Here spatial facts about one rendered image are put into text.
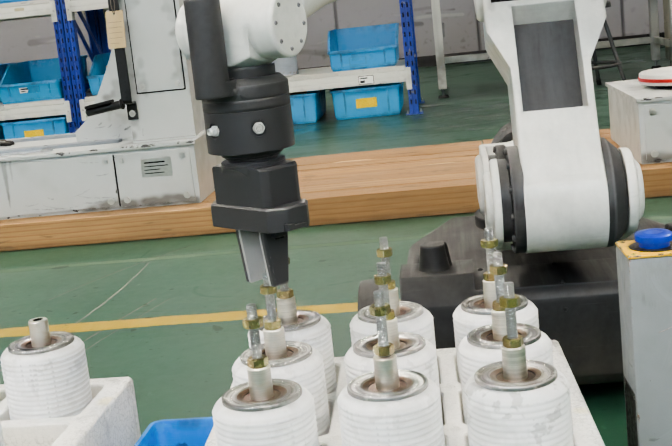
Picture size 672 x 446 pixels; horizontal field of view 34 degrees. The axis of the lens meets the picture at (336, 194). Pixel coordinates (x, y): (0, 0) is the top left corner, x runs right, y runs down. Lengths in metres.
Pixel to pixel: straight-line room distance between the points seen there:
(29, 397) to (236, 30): 0.50
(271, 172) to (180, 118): 2.15
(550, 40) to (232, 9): 0.58
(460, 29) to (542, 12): 7.89
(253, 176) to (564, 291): 0.61
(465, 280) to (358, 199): 1.50
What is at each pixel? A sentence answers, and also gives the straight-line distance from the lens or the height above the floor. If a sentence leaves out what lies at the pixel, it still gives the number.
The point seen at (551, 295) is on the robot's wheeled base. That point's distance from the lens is 1.53.
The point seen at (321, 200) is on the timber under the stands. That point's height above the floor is 0.07.
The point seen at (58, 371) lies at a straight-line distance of 1.28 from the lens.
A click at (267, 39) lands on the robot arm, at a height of 0.58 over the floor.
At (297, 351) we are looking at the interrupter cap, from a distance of 1.14.
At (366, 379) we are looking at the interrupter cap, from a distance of 1.04.
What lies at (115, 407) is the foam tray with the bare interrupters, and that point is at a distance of 1.32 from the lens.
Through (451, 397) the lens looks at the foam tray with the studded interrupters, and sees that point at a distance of 1.18.
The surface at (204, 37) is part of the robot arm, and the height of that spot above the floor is 0.59.
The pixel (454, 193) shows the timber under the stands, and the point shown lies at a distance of 3.01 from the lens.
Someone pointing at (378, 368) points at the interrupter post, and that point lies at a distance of 1.01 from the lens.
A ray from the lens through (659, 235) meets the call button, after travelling 1.19.
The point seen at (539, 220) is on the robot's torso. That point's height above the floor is 0.31.
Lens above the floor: 0.60
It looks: 10 degrees down
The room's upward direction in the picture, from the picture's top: 6 degrees counter-clockwise
